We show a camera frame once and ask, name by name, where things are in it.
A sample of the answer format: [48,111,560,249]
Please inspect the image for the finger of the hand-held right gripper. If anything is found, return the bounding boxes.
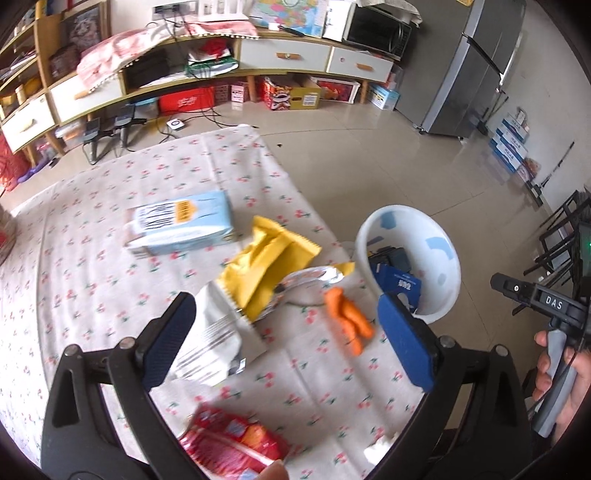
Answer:
[490,272,539,309]

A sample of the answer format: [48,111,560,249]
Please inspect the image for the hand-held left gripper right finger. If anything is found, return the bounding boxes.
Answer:
[377,292,539,480]

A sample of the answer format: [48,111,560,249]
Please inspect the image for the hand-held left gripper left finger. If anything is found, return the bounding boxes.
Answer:
[41,291,218,480]

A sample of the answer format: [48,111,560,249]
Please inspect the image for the white silver snack packet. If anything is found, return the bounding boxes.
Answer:
[173,267,345,386]

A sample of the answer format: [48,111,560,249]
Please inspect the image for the blue cardboard carton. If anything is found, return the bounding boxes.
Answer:
[372,263,422,310]

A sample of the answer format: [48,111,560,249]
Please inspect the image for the white plastic bin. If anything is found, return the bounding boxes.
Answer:
[355,205,462,326]

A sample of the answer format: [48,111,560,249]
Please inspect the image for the black plastic tray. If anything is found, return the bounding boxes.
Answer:
[368,247,411,282]

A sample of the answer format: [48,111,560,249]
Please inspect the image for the person's right hand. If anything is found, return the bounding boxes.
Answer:
[532,329,591,445]

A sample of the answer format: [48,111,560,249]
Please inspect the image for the person's left hand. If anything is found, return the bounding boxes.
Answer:
[255,459,290,480]

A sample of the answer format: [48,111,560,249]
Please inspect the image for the black chair frames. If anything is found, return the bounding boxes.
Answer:
[524,187,591,287]

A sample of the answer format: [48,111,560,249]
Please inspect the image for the cherry print tablecloth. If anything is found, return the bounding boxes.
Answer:
[0,124,426,480]

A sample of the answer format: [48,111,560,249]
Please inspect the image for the small crumpled tissue ball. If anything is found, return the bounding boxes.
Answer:
[364,434,400,464]

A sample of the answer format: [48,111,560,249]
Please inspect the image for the light blue milk carton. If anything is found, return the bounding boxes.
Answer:
[126,190,234,256]

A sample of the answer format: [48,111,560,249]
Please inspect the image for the red snack packet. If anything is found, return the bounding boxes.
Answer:
[179,404,289,478]

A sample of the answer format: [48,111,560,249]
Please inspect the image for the yellow snack packet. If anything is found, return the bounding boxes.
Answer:
[217,216,356,321]

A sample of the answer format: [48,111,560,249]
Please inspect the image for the stack of blue white boxes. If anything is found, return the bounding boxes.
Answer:
[488,107,541,185]

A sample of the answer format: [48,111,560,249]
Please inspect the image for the plastic jar with red label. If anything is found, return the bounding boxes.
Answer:
[0,203,17,266]

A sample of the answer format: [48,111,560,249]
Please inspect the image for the black handheld device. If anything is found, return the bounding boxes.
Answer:
[113,108,147,148]
[83,117,114,163]

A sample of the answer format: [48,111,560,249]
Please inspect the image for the grey refrigerator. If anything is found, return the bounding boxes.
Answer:
[394,0,527,139]

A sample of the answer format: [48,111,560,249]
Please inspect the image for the light blue small box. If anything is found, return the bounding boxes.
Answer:
[368,83,400,112]

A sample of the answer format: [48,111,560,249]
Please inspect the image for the red gift box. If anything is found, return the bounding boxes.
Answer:
[158,87,217,116]

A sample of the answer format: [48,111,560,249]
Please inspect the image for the red flat box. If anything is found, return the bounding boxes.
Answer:
[311,78,361,104]

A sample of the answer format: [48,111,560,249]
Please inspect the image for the black box in cabinet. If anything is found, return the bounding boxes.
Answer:
[124,50,171,88]

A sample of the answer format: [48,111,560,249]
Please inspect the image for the yellow red cardboard box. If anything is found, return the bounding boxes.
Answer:
[259,76,322,112]

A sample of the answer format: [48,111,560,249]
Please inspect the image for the green striped bag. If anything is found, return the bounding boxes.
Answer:
[187,39,238,77]

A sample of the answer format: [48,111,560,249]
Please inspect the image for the pink cloth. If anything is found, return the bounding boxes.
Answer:
[76,21,259,86]

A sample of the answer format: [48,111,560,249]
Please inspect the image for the black microwave oven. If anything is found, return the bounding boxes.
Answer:
[344,4,414,58]

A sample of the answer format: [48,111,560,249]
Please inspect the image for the wooden cabinet with white drawers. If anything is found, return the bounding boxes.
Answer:
[0,28,402,155]

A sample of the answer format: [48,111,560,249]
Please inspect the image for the patterned white cloth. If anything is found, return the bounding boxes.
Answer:
[358,0,423,24]

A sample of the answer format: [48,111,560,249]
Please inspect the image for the wooden shelf unit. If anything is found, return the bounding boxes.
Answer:
[0,0,112,97]

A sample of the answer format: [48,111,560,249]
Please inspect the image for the framed cat picture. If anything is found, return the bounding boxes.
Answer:
[60,4,103,56]

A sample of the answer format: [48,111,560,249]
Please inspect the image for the white slotted rack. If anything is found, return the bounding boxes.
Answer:
[196,0,247,19]

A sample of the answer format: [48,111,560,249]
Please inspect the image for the colourful map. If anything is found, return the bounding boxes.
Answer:
[249,0,331,38]

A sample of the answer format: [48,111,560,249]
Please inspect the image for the wall socket panel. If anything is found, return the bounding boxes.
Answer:
[152,0,199,14]

